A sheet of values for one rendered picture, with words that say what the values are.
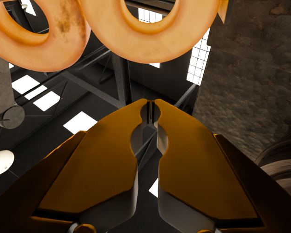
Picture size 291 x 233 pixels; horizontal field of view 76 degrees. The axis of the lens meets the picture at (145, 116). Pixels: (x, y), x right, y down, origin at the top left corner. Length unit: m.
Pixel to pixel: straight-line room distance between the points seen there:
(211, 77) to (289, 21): 0.25
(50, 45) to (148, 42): 0.13
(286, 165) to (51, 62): 0.51
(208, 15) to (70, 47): 0.18
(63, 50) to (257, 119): 0.56
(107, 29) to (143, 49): 0.05
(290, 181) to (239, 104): 0.24
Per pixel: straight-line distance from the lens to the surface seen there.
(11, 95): 2.89
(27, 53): 0.32
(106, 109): 9.67
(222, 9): 0.25
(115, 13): 0.25
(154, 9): 7.38
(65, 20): 0.27
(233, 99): 0.64
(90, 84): 7.09
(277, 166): 0.54
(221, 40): 0.50
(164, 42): 0.26
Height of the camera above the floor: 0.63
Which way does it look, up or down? 50 degrees up
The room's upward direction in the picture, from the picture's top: 179 degrees clockwise
